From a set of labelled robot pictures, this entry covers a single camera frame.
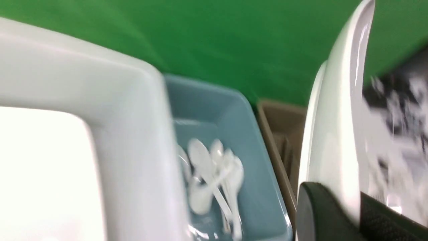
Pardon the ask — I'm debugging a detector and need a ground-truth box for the green backdrop cloth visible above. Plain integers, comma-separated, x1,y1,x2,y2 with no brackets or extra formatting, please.
0,0,428,107

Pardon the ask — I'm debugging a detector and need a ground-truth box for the olive brown plastic bin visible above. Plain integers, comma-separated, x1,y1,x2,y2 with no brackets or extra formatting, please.
257,99,306,223

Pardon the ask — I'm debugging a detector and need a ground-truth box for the small white square plate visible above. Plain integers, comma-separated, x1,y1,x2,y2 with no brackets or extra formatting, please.
298,0,376,227

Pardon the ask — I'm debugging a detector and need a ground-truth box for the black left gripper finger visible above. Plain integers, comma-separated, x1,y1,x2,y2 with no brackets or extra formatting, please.
296,182,428,241

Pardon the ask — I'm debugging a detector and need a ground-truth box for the teal plastic bin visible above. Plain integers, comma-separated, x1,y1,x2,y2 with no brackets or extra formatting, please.
165,74,293,241

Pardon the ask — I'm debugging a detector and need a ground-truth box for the large white plastic tub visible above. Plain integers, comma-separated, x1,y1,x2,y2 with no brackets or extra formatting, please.
0,18,192,241

